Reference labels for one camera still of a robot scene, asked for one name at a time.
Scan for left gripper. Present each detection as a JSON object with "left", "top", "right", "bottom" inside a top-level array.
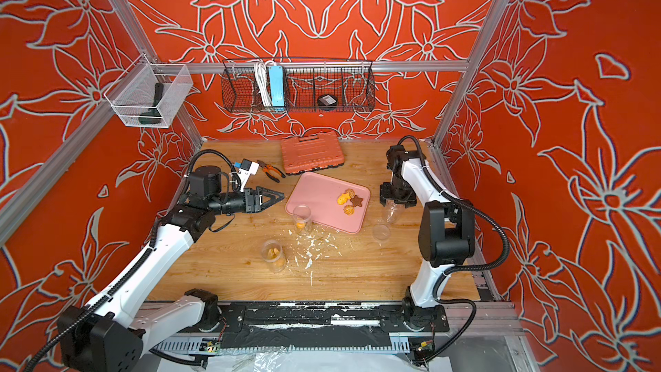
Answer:
[{"left": 209, "top": 187, "right": 285, "bottom": 217}]

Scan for clear cookie jar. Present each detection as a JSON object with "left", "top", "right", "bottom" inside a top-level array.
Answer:
[
  {"left": 261, "top": 239, "right": 287, "bottom": 273},
  {"left": 292, "top": 204, "right": 312, "bottom": 234},
  {"left": 382, "top": 200, "right": 406, "bottom": 225}
]

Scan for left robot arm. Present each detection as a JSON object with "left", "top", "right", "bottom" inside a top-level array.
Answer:
[{"left": 25, "top": 165, "right": 285, "bottom": 371}]

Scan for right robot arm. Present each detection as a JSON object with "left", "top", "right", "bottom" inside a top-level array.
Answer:
[{"left": 380, "top": 135, "right": 510, "bottom": 330}]

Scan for clear cookie jar front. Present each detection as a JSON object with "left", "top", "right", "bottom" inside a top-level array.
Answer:
[{"left": 261, "top": 239, "right": 287, "bottom": 273}]

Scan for brown star cookie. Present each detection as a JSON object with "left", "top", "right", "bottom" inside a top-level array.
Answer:
[{"left": 350, "top": 195, "right": 363, "bottom": 208}]

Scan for pink plastic tray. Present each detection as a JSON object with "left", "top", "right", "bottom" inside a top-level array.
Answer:
[{"left": 285, "top": 172, "right": 371, "bottom": 234}]

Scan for orange tool case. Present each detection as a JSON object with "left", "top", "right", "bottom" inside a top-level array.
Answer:
[{"left": 281, "top": 132, "right": 345, "bottom": 175}]

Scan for small black box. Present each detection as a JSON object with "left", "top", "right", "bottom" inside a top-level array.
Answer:
[{"left": 317, "top": 94, "right": 338, "bottom": 111}]

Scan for light blue box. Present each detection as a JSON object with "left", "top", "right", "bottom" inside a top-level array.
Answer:
[{"left": 269, "top": 65, "right": 285, "bottom": 110}]

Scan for orange handled pliers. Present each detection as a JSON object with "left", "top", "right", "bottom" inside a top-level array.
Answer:
[{"left": 258, "top": 160, "right": 287, "bottom": 183}]

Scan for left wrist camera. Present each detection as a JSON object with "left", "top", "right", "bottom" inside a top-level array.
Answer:
[{"left": 234, "top": 158, "right": 260, "bottom": 192}]

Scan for black wire wall basket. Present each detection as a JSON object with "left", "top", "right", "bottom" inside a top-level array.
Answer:
[{"left": 220, "top": 57, "right": 376, "bottom": 114}]

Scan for white coiled cable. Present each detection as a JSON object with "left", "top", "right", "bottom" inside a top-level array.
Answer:
[{"left": 254, "top": 61, "right": 273, "bottom": 109}]

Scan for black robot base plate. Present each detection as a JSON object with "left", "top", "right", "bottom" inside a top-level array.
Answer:
[{"left": 172, "top": 301, "right": 449, "bottom": 354}]

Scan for clear acrylic wall box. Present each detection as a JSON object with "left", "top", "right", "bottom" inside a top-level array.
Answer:
[{"left": 103, "top": 55, "right": 193, "bottom": 128}]

